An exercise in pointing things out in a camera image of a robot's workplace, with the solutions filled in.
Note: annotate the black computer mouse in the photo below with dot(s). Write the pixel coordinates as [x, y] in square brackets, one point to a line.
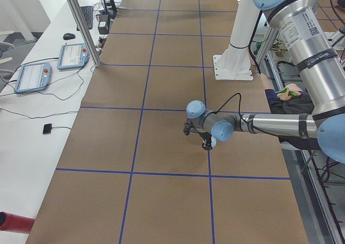
[68, 36]

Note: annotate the black keyboard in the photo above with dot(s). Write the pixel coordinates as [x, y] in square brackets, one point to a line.
[87, 12]

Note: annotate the black monitor stand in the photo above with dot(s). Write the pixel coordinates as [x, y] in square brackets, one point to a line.
[110, 8]

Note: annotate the blue call bell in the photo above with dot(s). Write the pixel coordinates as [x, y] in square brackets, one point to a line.
[213, 142]

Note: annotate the small black puck device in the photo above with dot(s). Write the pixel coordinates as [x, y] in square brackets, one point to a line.
[47, 129]

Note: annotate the teach pendant tablet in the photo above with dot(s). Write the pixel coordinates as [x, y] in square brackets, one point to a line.
[72, 56]
[33, 77]

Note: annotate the person in dark clothes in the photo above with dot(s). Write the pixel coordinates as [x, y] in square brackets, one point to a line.
[293, 100]

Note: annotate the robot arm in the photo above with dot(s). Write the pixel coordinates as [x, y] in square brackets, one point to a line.
[317, 64]

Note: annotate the red cylinder object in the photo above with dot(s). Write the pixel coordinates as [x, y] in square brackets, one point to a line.
[16, 223]

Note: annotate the black power adapter box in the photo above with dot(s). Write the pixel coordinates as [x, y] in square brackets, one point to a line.
[103, 24]

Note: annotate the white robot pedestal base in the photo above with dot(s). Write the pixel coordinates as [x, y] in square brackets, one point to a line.
[234, 63]

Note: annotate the near teach pendant tablet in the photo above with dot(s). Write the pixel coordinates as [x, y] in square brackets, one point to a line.
[33, 77]

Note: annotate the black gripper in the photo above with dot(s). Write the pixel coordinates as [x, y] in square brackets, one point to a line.
[206, 143]

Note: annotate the far teach pendant tablet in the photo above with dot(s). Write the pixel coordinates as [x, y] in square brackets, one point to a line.
[72, 56]

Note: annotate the aluminium frame post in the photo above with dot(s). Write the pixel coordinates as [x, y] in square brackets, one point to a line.
[81, 24]

